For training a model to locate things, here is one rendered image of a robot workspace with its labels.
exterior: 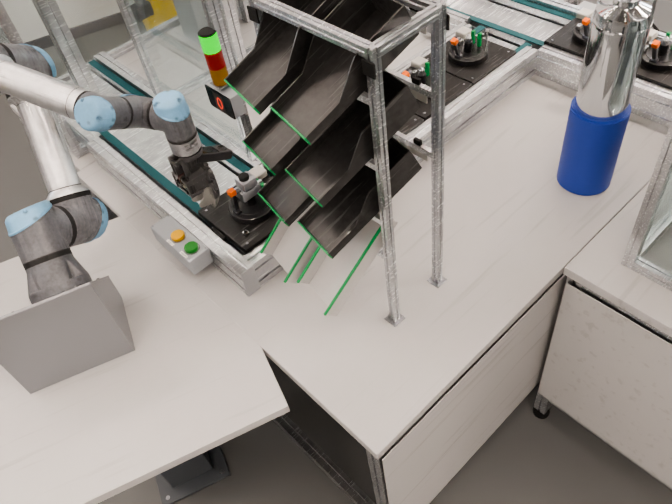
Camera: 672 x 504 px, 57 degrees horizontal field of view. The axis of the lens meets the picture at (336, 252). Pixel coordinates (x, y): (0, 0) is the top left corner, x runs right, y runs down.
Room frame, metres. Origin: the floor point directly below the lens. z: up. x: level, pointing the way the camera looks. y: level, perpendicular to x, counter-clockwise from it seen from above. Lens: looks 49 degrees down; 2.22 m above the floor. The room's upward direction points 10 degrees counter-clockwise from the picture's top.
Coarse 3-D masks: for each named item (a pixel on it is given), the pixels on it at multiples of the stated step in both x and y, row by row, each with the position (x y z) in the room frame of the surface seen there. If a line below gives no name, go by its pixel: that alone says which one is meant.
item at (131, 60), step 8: (240, 24) 2.64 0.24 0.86; (248, 24) 2.63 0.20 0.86; (248, 32) 2.56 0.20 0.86; (248, 40) 2.49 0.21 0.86; (120, 56) 2.55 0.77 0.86; (128, 56) 2.54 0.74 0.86; (136, 56) 2.53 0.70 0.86; (128, 64) 2.47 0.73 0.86; (136, 64) 2.46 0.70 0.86; (136, 72) 2.40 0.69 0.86; (144, 72) 2.39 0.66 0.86; (16, 112) 2.27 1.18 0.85; (80, 160) 1.86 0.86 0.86; (88, 160) 1.86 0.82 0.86; (80, 168) 1.82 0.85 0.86
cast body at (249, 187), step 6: (240, 174) 1.35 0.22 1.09; (246, 174) 1.34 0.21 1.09; (240, 180) 1.33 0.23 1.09; (246, 180) 1.32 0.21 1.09; (252, 180) 1.33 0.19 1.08; (258, 180) 1.36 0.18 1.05; (240, 186) 1.32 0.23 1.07; (246, 186) 1.31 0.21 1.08; (252, 186) 1.32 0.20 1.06; (258, 186) 1.34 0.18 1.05; (240, 192) 1.32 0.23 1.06; (246, 192) 1.31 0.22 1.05; (252, 192) 1.32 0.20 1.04; (240, 198) 1.32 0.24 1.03; (246, 198) 1.31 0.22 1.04
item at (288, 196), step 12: (276, 180) 1.15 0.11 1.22; (288, 180) 1.14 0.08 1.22; (264, 192) 1.14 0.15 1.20; (276, 192) 1.12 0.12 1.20; (288, 192) 1.11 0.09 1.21; (300, 192) 1.09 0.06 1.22; (276, 204) 1.09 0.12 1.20; (288, 204) 1.08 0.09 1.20; (300, 204) 1.04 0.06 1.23; (288, 216) 1.02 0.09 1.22
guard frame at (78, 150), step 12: (0, 12) 1.89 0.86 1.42; (0, 24) 1.89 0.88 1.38; (12, 24) 1.89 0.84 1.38; (12, 36) 1.88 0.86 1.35; (120, 48) 2.57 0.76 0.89; (132, 48) 2.59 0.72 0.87; (252, 48) 2.37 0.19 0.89; (60, 120) 1.89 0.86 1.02; (72, 132) 1.89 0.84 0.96; (72, 144) 1.88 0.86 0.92
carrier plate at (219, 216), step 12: (264, 180) 1.45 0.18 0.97; (204, 216) 1.34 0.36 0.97; (216, 216) 1.33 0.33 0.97; (228, 216) 1.32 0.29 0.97; (276, 216) 1.28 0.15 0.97; (216, 228) 1.29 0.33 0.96; (228, 228) 1.27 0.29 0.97; (240, 228) 1.26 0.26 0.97; (252, 228) 1.25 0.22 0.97; (264, 228) 1.24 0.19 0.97; (240, 240) 1.21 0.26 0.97; (252, 240) 1.21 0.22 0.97
